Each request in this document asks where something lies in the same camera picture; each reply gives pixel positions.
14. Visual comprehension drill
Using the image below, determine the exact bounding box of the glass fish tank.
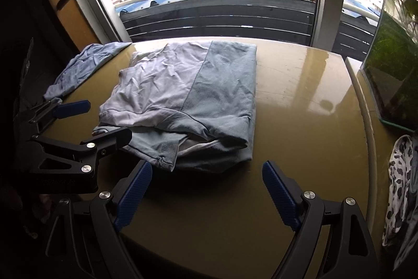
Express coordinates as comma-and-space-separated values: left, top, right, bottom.
362, 0, 417, 132

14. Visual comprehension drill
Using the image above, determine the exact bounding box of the blue-grey garment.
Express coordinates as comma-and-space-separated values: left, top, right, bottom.
43, 42, 130, 100

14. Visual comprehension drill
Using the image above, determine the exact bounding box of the black white spotted cloth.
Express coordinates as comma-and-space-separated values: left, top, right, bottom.
382, 134, 418, 270

